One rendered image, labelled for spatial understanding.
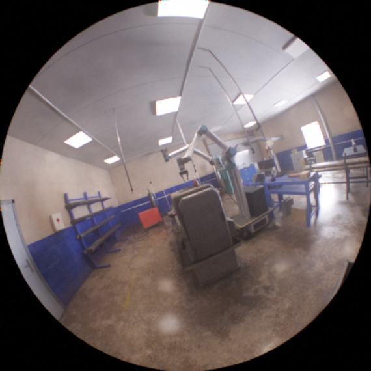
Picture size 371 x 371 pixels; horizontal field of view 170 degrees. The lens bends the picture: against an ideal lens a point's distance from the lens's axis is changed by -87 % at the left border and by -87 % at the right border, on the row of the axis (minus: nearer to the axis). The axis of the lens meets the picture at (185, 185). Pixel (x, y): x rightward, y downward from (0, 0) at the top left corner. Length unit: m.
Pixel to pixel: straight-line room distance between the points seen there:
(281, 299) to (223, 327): 0.66
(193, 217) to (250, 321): 1.33
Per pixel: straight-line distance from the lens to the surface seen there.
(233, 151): 2.08
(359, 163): 3.47
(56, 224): 3.28
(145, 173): 6.79
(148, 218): 5.29
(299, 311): 1.61
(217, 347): 1.51
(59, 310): 3.13
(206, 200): 1.35
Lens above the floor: 1.46
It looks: 2 degrees down
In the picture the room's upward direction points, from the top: 19 degrees counter-clockwise
